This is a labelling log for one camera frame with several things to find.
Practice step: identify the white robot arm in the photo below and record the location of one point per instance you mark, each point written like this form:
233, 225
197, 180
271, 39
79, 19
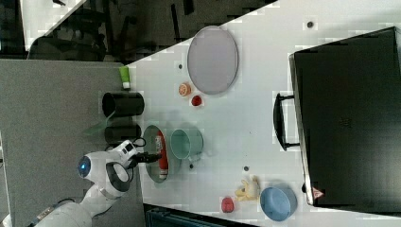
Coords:
107, 171

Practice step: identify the black toaster oven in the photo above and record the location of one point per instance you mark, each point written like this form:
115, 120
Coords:
348, 108

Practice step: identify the green oval strainer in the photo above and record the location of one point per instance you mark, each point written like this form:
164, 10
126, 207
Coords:
153, 169

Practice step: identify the red strawberry toy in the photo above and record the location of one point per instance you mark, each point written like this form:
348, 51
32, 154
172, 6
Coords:
196, 101

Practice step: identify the blue bowl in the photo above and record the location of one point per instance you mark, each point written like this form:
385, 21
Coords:
278, 202

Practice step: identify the round grey plate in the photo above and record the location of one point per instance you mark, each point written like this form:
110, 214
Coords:
212, 60

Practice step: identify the green mug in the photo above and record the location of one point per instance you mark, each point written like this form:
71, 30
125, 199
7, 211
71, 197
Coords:
187, 144

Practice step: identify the small black cylinder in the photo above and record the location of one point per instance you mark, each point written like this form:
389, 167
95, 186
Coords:
114, 136

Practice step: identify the orange slice toy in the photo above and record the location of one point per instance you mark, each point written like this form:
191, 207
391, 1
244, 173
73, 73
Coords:
185, 89

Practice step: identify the red apple toy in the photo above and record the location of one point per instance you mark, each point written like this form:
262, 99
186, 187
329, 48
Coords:
227, 205

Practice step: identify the green tube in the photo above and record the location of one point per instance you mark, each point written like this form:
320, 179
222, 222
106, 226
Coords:
125, 77

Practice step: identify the large black cylinder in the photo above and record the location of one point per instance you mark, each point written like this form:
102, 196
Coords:
122, 104

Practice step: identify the dark storage crate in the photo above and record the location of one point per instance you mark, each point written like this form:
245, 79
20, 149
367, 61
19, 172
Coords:
157, 216

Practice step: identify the red plush ketchup bottle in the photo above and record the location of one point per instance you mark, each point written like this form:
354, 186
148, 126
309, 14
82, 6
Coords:
161, 149

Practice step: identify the yellow banana toy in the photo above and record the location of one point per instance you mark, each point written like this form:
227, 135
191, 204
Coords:
249, 191

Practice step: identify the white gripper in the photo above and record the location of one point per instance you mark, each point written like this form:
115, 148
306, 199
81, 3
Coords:
128, 156

